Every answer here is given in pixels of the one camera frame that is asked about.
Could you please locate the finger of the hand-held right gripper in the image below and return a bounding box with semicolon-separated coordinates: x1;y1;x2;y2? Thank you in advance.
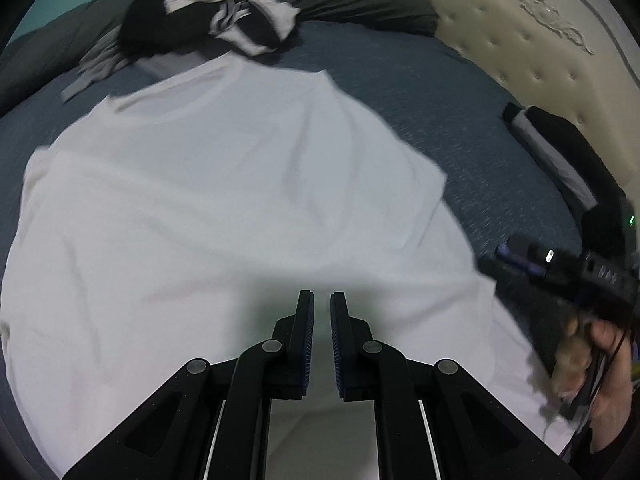
480;235;551;286

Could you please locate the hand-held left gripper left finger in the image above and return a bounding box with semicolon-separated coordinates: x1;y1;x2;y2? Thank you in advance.
62;290;316;480

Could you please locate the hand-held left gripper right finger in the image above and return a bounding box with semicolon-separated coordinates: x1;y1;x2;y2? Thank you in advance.
330;291;581;480

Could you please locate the white long-sleeve shirt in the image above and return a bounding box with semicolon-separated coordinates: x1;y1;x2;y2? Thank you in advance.
0;55;591;480

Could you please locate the person's right forearm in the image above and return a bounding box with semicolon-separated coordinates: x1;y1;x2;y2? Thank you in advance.
575;425;640;480

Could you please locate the stack of folded clothes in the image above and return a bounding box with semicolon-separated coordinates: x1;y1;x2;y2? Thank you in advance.
510;110;598;211

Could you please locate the person's right hand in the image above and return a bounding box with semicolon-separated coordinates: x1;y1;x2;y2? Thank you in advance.
550;312;638;456

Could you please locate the folded black garment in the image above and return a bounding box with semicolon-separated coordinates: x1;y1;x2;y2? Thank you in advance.
502;102;636;271

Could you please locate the blue patterned bedspread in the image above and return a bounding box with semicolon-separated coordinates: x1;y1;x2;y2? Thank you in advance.
0;20;586;480

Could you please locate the cream tufted headboard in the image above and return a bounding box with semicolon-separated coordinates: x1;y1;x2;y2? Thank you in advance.
390;0;640;221

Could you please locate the crumpled grey garment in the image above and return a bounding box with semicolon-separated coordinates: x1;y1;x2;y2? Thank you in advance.
61;35;206;101

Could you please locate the crumpled black garment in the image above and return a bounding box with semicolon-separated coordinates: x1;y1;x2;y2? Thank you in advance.
117;0;301;61

